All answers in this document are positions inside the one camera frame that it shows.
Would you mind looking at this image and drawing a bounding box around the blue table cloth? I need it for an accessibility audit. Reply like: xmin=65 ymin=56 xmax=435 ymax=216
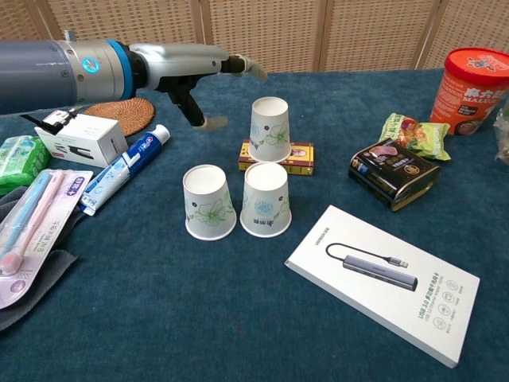
xmin=0 ymin=67 xmax=509 ymax=382

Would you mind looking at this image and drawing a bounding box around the green wet wipes pack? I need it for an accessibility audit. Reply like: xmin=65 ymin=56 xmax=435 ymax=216
xmin=0 ymin=134 xmax=52 ymax=196

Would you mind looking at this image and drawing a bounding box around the white floral paper cup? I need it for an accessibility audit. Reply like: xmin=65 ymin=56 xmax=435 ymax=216
xmin=248 ymin=96 xmax=293 ymax=164
xmin=181 ymin=164 xmax=238 ymax=241
xmin=239 ymin=162 xmax=293 ymax=239

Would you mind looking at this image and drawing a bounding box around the grey cloth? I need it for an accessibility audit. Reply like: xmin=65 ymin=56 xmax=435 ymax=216
xmin=0 ymin=185 xmax=80 ymax=332

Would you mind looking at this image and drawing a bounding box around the pink blue toothbrush pack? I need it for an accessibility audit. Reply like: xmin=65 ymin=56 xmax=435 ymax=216
xmin=0 ymin=169 xmax=95 ymax=310

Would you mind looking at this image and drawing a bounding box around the small yellow red box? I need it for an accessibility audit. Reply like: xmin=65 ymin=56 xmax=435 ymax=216
xmin=238 ymin=138 xmax=318 ymax=177

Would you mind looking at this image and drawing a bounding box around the round woven rattan coaster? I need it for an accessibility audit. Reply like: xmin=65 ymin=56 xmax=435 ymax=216
xmin=84 ymin=98 xmax=156 ymax=138

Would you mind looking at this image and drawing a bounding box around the blue white toothpaste tube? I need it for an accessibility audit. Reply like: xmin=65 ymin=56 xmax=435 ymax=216
xmin=79 ymin=123 xmax=172 ymax=217

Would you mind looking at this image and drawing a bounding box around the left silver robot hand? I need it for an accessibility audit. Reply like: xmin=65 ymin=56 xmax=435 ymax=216
xmin=129 ymin=41 xmax=270 ymax=132

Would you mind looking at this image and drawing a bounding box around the black glossy packet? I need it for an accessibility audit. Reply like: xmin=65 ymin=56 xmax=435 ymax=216
xmin=348 ymin=138 xmax=441 ymax=212

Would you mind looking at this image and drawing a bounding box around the red instant noodle tub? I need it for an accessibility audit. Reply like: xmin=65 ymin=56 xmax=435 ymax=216
xmin=429 ymin=47 xmax=509 ymax=136

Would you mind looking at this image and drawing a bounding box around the green snack packet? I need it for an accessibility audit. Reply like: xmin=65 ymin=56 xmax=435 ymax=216
xmin=377 ymin=112 xmax=452 ymax=162

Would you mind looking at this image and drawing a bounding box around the woven bamboo folding screen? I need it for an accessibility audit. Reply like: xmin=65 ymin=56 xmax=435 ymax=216
xmin=0 ymin=0 xmax=509 ymax=83

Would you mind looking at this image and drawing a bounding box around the white stapler box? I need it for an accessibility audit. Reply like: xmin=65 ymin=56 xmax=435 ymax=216
xmin=34 ymin=113 xmax=129 ymax=169

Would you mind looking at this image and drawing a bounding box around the white USB hub box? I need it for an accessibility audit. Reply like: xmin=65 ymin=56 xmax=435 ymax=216
xmin=284 ymin=205 xmax=481 ymax=369

